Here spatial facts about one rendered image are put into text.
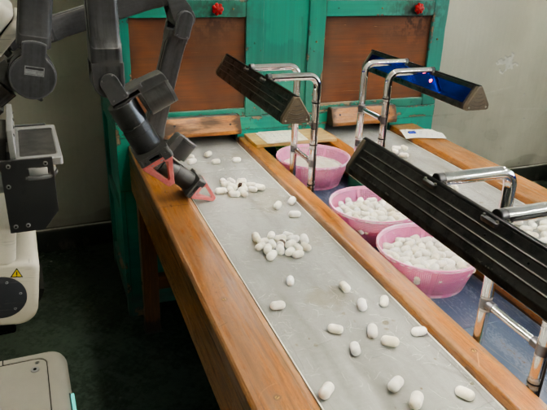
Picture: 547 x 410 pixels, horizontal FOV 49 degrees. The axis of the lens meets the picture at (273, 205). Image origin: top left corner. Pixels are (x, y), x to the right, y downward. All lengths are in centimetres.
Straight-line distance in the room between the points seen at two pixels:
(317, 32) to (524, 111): 218
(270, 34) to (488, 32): 188
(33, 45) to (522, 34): 335
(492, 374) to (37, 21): 100
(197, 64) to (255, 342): 132
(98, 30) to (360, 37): 150
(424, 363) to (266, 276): 43
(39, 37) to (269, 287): 70
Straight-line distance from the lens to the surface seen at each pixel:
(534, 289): 83
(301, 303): 132
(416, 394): 109
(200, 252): 146
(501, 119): 414
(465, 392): 113
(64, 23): 157
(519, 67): 412
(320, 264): 147
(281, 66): 188
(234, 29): 226
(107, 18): 114
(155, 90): 118
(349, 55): 246
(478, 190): 206
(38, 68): 112
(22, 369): 197
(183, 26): 159
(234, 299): 128
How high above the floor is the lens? 146
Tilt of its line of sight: 24 degrees down
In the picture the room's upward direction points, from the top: 2 degrees clockwise
